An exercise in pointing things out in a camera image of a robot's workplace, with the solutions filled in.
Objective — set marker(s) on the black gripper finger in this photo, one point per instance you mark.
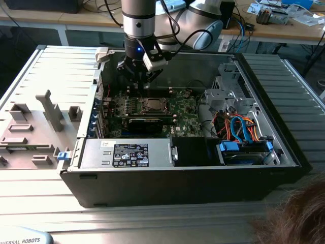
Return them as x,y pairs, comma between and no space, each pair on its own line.
127,68
153,76

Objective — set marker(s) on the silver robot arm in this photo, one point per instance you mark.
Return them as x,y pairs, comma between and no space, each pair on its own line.
138,17

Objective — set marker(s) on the CPU socket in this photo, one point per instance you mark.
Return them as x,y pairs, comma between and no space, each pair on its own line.
155,111

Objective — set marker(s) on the black graphics card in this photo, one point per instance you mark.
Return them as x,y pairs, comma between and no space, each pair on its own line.
144,127

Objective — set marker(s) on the wooden desk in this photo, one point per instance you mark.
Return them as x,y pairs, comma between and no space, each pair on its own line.
89,19
279,31

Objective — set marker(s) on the green motherboard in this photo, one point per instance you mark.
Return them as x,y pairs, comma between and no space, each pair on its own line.
188,119

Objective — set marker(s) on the silver metal drive cage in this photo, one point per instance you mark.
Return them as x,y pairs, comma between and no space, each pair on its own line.
223,99

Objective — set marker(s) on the silver power supply unit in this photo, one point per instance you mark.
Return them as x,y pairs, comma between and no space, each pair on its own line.
96,152

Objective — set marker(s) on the black upright box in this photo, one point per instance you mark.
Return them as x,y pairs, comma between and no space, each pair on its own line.
228,12

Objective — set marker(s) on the black box on desk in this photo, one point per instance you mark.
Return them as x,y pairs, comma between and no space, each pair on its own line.
38,6

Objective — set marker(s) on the grey parts rack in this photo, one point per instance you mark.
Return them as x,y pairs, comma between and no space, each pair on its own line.
38,122

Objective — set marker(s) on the small blue plastic clip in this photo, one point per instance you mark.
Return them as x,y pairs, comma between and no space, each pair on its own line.
62,155

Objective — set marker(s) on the black open PC case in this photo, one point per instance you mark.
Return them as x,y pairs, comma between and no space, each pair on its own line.
177,188

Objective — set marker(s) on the hard disk in blue carrier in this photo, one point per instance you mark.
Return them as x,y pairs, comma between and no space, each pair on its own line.
241,158

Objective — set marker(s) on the copper finned heat sink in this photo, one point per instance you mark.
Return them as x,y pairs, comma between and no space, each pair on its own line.
264,15

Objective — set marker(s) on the grey metal device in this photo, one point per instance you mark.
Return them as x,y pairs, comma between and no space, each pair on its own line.
279,18

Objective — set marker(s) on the blue box on desk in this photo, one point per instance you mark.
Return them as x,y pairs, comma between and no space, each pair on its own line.
299,3

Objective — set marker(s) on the brown-haired person's head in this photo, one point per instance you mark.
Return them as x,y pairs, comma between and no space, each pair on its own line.
297,218

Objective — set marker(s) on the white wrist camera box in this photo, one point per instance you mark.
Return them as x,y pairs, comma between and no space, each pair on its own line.
152,63

